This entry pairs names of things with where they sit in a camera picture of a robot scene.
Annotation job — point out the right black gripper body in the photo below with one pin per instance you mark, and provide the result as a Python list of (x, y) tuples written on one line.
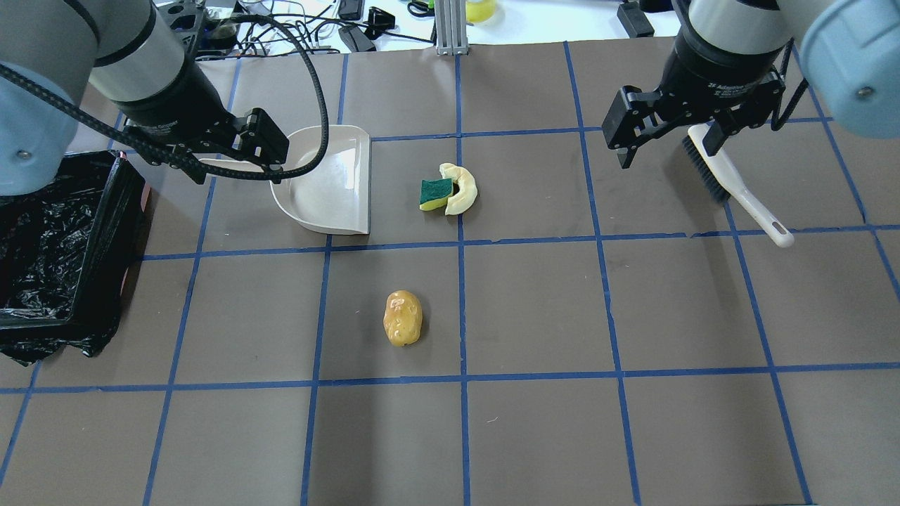
[(710, 70)]

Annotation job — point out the green yellow sponge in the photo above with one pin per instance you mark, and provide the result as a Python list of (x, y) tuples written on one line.
[(434, 194)]

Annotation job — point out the black lined trash bin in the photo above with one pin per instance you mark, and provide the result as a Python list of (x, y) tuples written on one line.
[(65, 253)]

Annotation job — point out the yellow curved bread piece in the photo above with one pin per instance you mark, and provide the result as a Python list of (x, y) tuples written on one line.
[(467, 191)]

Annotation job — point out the beige plastic dustpan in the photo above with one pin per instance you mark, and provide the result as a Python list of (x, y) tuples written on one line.
[(334, 198)]

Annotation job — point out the yellow toy potato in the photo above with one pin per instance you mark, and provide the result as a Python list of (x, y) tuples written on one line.
[(403, 318)]

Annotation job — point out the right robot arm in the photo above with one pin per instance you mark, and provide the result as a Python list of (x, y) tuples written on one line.
[(847, 50)]

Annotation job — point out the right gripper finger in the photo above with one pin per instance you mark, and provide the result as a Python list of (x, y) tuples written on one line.
[(626, 151), (719, 131)]

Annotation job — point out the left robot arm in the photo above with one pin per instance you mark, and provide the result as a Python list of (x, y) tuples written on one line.
[(52, 51)]

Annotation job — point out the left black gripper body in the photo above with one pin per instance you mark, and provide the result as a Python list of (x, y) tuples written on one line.
[(171, 98)]

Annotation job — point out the white hand brush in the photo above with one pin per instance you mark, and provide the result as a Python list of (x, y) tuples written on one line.
[(724, 183)]

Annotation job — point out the aluminium frame post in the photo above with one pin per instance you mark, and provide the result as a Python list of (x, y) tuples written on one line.
[(451, 28)]

